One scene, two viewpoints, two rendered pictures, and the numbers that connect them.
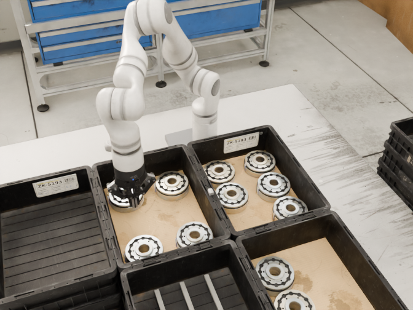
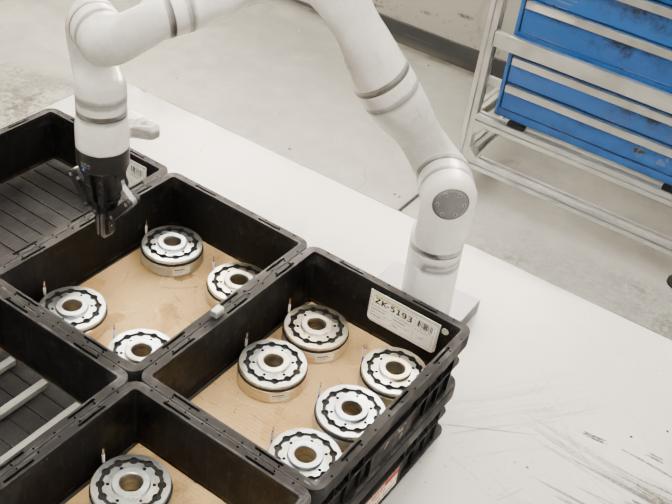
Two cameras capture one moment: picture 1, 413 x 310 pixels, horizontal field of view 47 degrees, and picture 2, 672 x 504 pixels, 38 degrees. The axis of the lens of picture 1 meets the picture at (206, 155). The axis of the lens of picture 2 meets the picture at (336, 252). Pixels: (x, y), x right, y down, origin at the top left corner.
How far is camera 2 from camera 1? 99 cm
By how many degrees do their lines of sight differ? 38
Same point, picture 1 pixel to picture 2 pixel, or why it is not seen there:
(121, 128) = (90, 70)
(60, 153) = (252, 178)
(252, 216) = (258, 418)
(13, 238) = (18, 188)
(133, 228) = (119, 287)
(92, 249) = not seen: hidden behind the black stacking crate
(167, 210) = (186, 309)
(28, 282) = not seen: outside the picture
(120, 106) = (77, 24)
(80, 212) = not seen: hidden behind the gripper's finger
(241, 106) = (591, 331)
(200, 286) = (54, 409)
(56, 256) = (15, 237)
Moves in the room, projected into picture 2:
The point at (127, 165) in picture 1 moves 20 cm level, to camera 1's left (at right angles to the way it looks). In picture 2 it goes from (78, 136) to (24, 71)
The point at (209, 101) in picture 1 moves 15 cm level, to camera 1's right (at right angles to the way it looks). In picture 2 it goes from (425, 221) to (485, 274)
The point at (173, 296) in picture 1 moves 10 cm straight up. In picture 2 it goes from (17, 385) to (11, 333)
